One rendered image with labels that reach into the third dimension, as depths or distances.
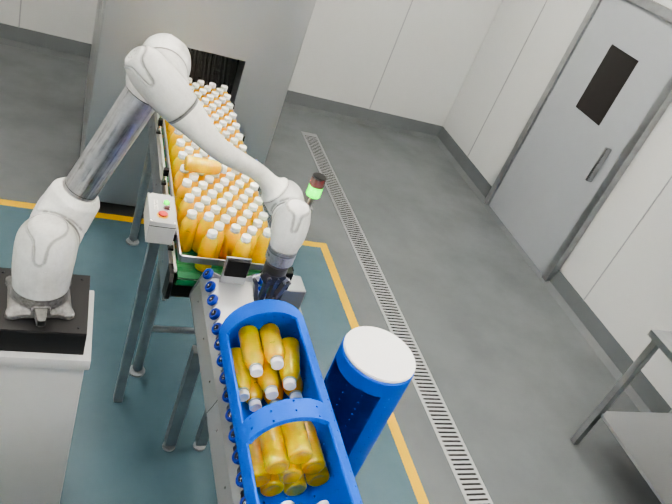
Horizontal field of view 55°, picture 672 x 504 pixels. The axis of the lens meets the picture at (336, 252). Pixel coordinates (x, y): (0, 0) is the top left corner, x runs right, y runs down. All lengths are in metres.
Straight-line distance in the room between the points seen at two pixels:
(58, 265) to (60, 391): 0.43
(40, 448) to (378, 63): 5.49
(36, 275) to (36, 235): 0.11
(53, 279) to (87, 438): 1.31
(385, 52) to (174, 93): 5.41
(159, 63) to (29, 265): 0.66
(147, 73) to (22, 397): 1.06
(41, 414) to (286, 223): 0.98
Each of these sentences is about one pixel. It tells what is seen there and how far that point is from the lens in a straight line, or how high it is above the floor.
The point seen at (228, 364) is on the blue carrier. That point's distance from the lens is 1.97.
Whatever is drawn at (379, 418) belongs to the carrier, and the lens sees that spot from 2.41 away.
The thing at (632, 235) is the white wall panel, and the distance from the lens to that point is 5.25.
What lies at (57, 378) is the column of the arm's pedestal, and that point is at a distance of 2.13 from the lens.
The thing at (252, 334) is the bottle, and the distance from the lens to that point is 2.06.
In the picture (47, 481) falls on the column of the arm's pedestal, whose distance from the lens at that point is 2.53.
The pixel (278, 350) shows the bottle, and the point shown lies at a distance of 1.99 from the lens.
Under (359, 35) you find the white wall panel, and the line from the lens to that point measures 6.83.
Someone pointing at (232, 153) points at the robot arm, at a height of 1.68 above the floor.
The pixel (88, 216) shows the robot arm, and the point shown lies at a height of 1.31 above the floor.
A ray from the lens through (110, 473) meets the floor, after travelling 3.04.
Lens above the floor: 2.48
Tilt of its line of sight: 32 degrees down
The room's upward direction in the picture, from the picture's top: 23 degrees clockwise
